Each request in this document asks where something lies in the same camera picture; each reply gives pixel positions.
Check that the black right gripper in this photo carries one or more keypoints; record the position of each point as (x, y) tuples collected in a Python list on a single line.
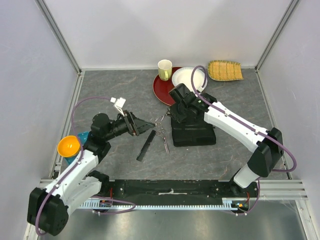
[(173, 109)]

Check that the black zip tool case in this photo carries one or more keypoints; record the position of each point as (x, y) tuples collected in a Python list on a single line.
[(194, 131)]

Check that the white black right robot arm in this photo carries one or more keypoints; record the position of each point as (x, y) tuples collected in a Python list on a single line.
[(263, 143)]

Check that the silver thinning scissors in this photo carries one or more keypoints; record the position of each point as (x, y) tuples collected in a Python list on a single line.
[(165, 142)]

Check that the red round lacquer tray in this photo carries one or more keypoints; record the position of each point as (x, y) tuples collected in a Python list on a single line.
[(162, 88)]

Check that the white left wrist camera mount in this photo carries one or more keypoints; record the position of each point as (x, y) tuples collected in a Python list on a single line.
[(118, 104)]

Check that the orange plastic bowl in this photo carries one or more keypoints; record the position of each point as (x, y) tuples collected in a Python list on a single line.
[(68, 146)]

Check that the yellow woven bamboo tray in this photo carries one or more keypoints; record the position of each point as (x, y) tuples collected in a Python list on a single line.
[(224, 70)]

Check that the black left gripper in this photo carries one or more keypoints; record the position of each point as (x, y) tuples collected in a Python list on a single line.
[(135, 125)]

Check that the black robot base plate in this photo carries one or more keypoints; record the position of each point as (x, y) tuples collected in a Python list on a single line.
[(175, 191)]

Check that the black hair comb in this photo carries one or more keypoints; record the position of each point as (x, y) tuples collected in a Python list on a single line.
[(146, 146)]

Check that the silver hair scissors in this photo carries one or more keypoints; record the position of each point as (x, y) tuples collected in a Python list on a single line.
[(157, 121)]

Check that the pale yellow ceramic mug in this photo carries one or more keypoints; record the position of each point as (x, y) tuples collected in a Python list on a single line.
[(165, 67)]

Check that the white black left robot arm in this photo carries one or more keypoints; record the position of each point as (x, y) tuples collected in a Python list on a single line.
[(49, 208)]

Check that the blue dotted plate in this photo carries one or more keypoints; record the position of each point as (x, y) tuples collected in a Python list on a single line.
[(83, 138)]

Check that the white paper plate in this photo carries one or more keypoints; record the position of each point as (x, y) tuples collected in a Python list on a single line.
[(183, 76)]

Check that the slotted grey cable duct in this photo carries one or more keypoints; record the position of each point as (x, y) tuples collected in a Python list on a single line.
[(101, 204)]

